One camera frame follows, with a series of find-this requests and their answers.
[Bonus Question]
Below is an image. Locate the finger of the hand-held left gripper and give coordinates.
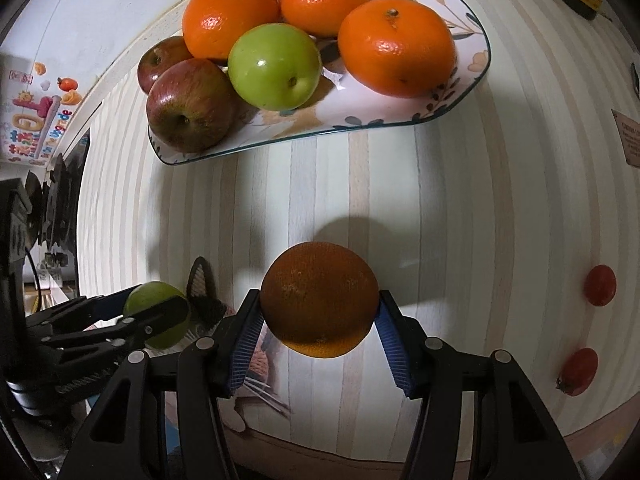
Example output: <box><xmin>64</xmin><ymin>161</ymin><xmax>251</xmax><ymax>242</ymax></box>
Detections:
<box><xmin>27</xmin><ymin>285</ymin><xmax>143</xmax><ymax>333</ymax></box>
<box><xmin>40</xmin><ymin>296</ymin><xmax>189</xmax><ymax>354</ymax></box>

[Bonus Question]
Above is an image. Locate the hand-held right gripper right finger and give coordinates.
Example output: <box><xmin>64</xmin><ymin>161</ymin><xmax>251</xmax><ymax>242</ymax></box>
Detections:
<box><xmin>372</xmin><ymin>289</ymin><xmax>581</xmax><ymax>480</ymax></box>

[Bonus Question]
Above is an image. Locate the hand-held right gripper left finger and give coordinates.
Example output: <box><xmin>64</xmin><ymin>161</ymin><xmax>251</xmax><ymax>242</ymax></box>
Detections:
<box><xmin>62</xmin><ymin>289</ymin><xmax>266</xmax><ymax>480</ymax></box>

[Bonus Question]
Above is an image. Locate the green apple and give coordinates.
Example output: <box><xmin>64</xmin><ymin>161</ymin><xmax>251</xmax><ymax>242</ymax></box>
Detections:
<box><xmin>122</xmin><ymin>281</ymin><xmax>193</xmax><ymax>351</ymax></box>
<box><xmin>227</xmin><ymin>22</ymin><xmax>322</xmax><ymax>112</ymax></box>

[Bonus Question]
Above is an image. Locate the dark brownish orange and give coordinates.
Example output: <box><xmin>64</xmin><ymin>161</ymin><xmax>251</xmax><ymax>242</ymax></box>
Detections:
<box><xmin>260</xmin><ymin>241</ymin><xmax>380</xmax><ymax>360</ymax></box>

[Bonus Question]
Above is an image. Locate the red apple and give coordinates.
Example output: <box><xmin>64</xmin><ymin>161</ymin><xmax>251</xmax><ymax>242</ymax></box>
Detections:
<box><xmin>146</xmin><ymin>57</ymin><xmax>238</xmax><ymax>153</ymax></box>
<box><xmin>137</xmin><ymin>35</ymin><xmax>195</xmax><ymax>95</ymax></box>

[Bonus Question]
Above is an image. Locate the oval patterned ceramic plate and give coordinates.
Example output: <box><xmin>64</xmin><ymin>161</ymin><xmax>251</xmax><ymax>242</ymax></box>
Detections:
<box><xmin>147</xmin><ymin>0</ymin><xmax>493</xmax><ymax>167</ymax></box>

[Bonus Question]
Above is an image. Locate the large orange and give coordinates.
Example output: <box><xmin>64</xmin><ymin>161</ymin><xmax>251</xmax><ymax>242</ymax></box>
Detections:
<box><xmin>337</xmin><ymin>0</ymin><xmax>458</xmax><ymax>98</ymax></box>

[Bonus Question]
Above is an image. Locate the black gas stove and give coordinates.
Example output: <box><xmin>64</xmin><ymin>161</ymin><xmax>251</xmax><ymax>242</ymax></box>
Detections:
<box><xmin>37</xmin><ymin>127</ymin><xmax>93</xmax><ymax>301</ymax></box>

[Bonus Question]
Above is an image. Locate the striped tablecloth with cat print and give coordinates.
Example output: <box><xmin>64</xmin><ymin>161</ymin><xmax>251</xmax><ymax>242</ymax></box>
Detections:
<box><xmin>75</xmin><ymin>0</ymin><xmax>640</xmax><ymax>467</ymax></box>

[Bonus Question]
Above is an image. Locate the red cherry tomato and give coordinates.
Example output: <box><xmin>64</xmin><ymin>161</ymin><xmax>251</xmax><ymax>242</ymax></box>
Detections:
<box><xmin>583</xmin><ymin>265</ymin><xmax>617</xmax><ymax>307</ymax></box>
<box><xmin>555</xmin><ymin>347</ymin><xmax>599</xmax><ymax>397</ymax></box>

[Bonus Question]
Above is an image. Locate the colourful wall sticker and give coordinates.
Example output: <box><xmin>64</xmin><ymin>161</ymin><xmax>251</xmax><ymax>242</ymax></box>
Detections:
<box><xmin>0</xmin><ymin>55</ymin><xmax>83</xmax><ymax>166</ymax></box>

